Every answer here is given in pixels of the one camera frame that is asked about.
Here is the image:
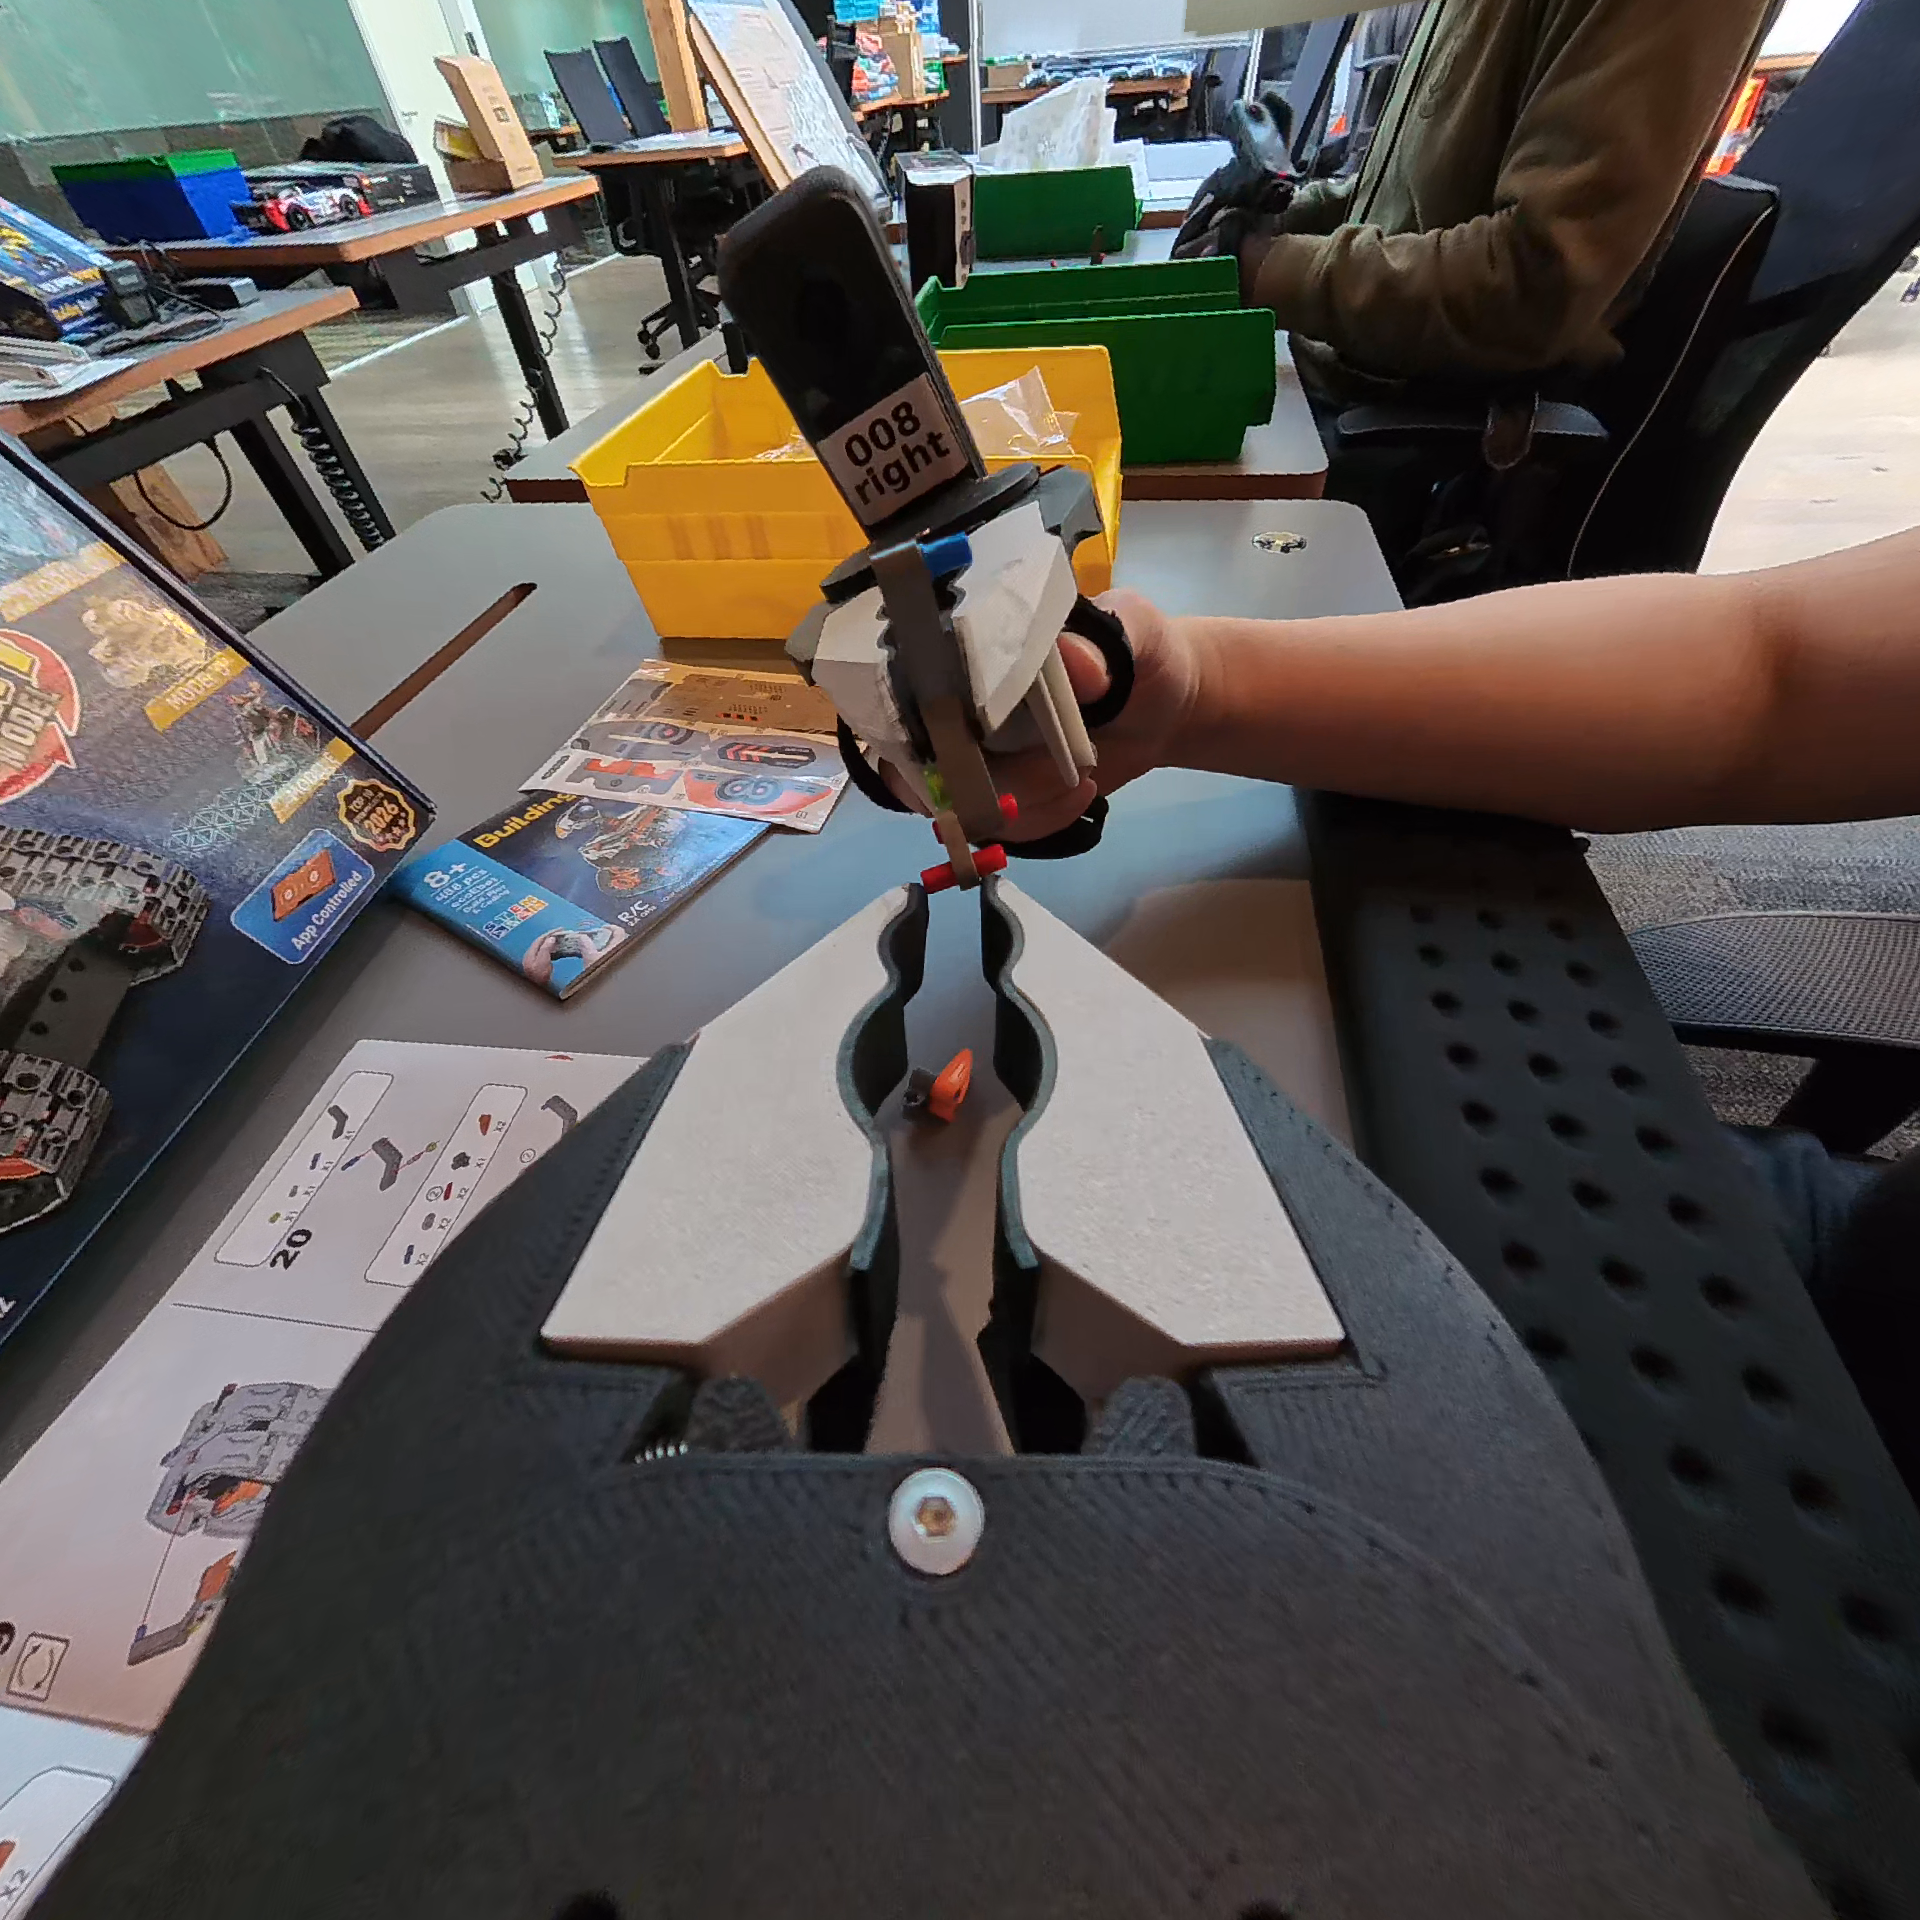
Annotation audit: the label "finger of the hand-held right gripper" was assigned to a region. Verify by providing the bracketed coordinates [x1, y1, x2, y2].
[941, 504, 1085, 726]
[785, 591, 928, 755]

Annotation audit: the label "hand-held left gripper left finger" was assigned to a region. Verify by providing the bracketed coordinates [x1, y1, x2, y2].
[537, 882, 928, 1449]

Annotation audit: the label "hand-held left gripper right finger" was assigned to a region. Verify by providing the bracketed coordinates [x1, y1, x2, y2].
[979, 878, 1351, 1454]

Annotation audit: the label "grey bent beam with pins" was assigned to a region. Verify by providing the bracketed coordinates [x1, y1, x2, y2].
[878, 534, 1021, 894]

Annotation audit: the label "person's right forearm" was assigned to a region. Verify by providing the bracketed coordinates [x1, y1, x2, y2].
[1190, 527, 1920, 838]

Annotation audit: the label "person's right hand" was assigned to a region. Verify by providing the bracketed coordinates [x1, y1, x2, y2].
[989, 591, 1216, 846]

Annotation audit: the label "small black box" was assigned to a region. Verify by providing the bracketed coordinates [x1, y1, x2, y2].
[900, 152, 976, 295]

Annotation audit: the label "robot sticker sheet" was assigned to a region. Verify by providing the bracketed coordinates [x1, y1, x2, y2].
[518, 660, 854, 835]

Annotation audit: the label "yellow storage bin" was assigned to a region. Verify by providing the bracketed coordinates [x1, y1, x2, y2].
[569, 346, 1125, 644]

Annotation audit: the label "white paper sign board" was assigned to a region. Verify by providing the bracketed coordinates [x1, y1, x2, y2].
[687, 0, 893, 198]

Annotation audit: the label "green storage bin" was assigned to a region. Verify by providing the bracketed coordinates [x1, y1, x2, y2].
[915, 259, 1280, 466]
[971, 162, 1142, 266]

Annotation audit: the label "blue closed manual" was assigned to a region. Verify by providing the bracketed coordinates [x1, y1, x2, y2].
[385, 796, 774, 1003]

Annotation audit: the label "cardboard box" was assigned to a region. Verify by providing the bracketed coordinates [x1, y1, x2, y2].
[435, 56, 544, 195]

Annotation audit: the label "black perforated chair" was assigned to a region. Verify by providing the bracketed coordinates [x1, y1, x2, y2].
[1304, 786, 1920, 1920]

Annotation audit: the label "wooden work table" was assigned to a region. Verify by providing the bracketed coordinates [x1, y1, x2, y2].
[0, 286, 395, 578]
[111, 171, 600, 441]

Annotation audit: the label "toy race car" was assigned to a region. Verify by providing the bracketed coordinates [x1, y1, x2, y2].
[230, 162, 441, 234]

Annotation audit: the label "open instruction booklet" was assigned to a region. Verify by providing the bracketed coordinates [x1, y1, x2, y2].
[0, 1040, 653, 1920]

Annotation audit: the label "person's blue jeans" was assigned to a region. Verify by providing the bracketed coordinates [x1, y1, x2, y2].
[1725, 1126, 1920, 1353]

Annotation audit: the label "blue robot kit box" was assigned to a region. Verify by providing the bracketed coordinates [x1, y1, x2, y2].
[0, 434, 441, 1345]

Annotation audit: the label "stacked blue green bins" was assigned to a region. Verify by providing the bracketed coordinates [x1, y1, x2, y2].
[52, 146, 253, 244]

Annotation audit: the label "small blue kit box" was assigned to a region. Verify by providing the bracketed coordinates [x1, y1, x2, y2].
[0, 195, 113, 338]

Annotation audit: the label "dark mesh office chair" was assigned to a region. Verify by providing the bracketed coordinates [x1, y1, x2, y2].
[1334, 0, 1920, 602]

